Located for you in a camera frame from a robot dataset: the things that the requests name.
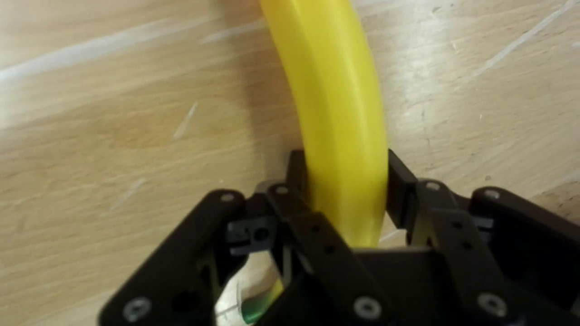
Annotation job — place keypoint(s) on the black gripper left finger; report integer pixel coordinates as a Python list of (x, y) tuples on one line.
[(302, 242)]

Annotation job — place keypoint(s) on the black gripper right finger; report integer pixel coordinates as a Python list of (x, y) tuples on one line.
[(472, 242)]

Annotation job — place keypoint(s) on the yellow plush banana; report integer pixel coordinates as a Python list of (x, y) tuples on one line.
[(338, 110)]

